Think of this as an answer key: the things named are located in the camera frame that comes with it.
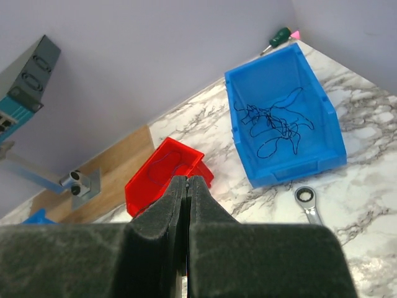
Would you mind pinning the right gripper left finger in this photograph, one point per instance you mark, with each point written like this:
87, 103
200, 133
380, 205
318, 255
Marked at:
141, 258

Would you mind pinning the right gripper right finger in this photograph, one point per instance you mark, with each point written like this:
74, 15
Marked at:
232, 259

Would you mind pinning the wooden board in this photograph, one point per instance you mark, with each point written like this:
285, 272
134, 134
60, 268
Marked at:
117, 164

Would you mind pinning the silver ratchet wrench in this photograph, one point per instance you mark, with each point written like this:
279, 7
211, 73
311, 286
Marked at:
306, 199

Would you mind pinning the red plastic bin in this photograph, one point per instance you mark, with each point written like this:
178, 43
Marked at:
171, 158

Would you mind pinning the left blue plastic bin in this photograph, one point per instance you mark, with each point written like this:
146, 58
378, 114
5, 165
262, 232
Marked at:
38, 218

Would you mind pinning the blue plastic bin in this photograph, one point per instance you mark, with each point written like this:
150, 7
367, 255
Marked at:
283, 124
38, 218

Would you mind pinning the right blue plastic bin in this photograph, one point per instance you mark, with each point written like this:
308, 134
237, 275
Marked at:
283, 124

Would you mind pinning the grey metal stand bracket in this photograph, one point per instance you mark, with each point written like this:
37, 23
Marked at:
82, 187

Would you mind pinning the grey network switch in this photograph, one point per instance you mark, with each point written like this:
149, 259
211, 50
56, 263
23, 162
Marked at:
23, 83

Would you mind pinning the green handled screwdriver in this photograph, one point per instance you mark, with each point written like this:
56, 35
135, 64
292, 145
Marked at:
282, 36

